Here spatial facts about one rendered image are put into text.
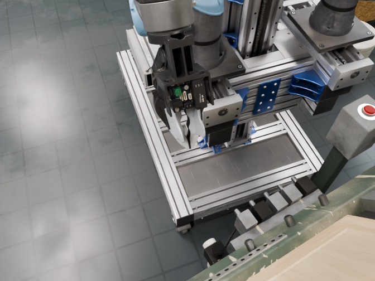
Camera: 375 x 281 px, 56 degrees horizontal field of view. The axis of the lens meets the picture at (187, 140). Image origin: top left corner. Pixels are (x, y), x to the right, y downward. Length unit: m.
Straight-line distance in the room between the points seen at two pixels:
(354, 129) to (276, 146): 0.79
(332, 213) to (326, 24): 0.64
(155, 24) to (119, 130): 1.85
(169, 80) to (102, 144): 1.78
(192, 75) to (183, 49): 0.04
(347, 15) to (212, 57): 0.49
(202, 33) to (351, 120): 0.57
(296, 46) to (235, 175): 0.77
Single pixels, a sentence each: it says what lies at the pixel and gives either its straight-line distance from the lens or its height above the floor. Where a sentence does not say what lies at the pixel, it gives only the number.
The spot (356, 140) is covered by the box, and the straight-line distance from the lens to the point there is 1.32.
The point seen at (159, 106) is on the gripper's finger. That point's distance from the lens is 0.58.
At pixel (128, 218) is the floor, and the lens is 2.01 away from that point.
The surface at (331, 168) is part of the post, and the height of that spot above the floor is 0.61.
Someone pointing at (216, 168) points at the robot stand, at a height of 0.21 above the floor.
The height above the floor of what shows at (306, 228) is 0.91.
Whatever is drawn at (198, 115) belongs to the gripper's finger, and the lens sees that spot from 0.58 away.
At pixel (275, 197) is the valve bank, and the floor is 0.76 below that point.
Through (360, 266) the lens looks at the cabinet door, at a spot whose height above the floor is 1.06.
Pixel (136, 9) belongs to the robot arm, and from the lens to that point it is 1.04.
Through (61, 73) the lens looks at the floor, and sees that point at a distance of 2.78.
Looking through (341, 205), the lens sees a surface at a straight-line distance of 1.11.
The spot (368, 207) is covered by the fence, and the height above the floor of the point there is 0.90.
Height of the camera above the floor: 1.83
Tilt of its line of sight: 55 degrees down
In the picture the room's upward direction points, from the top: straight up
